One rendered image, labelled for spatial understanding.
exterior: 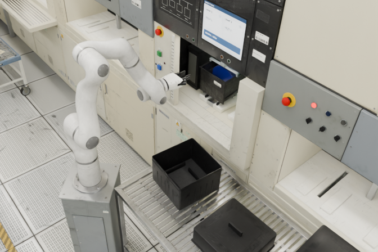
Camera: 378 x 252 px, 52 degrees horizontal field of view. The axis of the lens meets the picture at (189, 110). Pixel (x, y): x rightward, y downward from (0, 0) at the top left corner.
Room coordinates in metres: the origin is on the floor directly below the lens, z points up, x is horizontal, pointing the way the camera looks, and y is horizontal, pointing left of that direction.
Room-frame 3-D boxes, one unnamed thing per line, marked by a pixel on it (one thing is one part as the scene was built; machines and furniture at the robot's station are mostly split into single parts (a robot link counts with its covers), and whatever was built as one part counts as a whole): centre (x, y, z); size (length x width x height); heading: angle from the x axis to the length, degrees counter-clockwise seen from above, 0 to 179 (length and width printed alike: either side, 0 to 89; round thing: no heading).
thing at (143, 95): (1.71, 0.22, 1.19); 0.13 x 0.09 x 0.08; 132
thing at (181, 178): (1.45, 0.00, 0.85); 0.28 x 0.28 x 0.17; 37
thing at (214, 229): (1.08, -0.25, 0.83); 0.29 x 0.29 x 0.13; 44
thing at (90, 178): (1.43, 0.53, 0.85); 0.19 x 0.19 x 0.18
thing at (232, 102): (2.09, -0.21, 0.89); 0.22 x 0.21 x 0.04; 132
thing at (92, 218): (1.43, 0.53, 0.38); 0.28 x 0.28 x 0.76; 87
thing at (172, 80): (1.81, 0.11, 1.19); 0.11 x 0.10 x 0.07; 132
